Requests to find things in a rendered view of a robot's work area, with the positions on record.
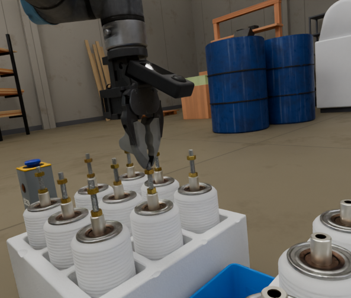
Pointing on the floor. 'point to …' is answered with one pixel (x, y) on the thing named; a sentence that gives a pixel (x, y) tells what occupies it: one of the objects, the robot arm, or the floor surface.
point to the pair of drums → (260, 82)
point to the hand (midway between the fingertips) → (150, 161)
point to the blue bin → (234, 283)
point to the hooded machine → (345, 58)
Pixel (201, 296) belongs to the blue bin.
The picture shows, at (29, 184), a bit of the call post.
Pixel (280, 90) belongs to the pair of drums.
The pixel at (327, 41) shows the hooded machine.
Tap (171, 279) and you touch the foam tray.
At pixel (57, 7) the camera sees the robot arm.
